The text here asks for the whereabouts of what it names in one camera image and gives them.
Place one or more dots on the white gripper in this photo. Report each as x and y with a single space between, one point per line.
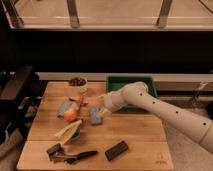
113 101

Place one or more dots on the black chair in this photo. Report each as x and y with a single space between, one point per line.
17 92

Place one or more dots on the black rectangular block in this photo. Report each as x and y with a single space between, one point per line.
116 150

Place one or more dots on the dark brown small box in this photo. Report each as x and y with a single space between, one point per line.
56 153

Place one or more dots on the blue sponge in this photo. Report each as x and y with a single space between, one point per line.
94 118

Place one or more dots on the white cup with brown contents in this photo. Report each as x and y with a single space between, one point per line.
79 83

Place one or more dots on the yellow corn cob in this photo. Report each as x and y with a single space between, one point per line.
65 134

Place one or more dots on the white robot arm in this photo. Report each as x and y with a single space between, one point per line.
196 127

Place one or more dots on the red yellow apple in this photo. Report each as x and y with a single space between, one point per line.
70 115

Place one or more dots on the orange carrot toy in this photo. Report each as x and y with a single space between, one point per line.
78 103

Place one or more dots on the small blue bowl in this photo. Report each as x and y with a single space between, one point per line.
76 135

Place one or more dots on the green plastic tray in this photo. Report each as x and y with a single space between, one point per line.
114 83

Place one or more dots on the black handled tool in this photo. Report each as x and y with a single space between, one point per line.
81 156

